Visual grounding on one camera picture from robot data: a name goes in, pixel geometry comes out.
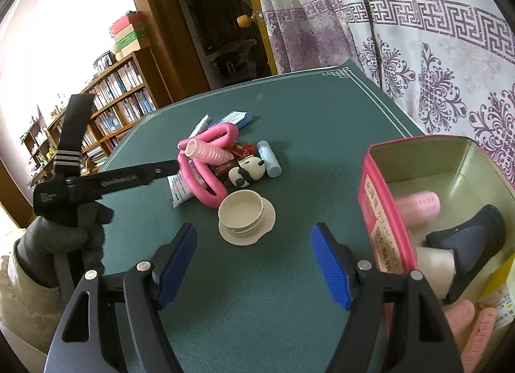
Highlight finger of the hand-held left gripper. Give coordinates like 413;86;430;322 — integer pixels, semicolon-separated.
98;159;181;197

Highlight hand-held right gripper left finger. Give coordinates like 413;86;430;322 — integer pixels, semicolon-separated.
50;222;198;373

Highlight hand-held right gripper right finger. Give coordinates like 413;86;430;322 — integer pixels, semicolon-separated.
312;223;463;373

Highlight white sachet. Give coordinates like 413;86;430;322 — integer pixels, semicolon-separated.
168;171;199;209

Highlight pink bendy foam rod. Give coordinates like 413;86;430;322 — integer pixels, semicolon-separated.
177;124;239;210

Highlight pink tin box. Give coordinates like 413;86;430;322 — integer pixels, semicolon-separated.
358;135;515;373

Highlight beige round lid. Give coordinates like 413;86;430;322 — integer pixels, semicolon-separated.
218;190;277;246

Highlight white roll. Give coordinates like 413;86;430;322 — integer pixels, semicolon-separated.
415;246;458;300

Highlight panda figure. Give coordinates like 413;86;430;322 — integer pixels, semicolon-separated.
229;156;267;189

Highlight black nozzle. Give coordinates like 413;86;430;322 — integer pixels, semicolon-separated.
425;204;508;305

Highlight green and yellow carton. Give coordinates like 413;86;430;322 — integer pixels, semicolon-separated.
478;262;515;330

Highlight person's left forearm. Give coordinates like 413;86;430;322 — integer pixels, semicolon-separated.
0;238;77;353

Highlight green desktop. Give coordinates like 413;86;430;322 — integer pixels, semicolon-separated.
80;66;429;373

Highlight person's left hand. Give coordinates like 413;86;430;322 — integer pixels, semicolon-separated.
14;200;114;296

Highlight grey white tube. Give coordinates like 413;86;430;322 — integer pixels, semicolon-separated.
188;114;213;139

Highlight wooden bookshelf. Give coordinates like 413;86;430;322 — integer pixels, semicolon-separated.
18;51;162;181

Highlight brown chocolate bar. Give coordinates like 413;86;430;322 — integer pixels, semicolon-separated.
212;159;240;181

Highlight red snack wrapper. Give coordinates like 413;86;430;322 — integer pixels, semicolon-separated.
229;141;257;160

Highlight blue and white box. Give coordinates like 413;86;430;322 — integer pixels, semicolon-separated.
208;110;255;131

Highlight framed picture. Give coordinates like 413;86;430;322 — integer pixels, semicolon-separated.
94;51;115;73

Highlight light blue lip balm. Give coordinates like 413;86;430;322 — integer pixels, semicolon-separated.
257;140;281;178

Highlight green and white box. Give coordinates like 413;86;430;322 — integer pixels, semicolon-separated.
112;41;153;61
114;30;150;52

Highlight red flat box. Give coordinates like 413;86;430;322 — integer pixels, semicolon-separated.
108;13;148;38

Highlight white purple patterned curtain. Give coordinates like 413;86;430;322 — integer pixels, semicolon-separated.
246;0;515;192

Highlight wooden door frame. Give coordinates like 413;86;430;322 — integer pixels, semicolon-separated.
123;0;278;108

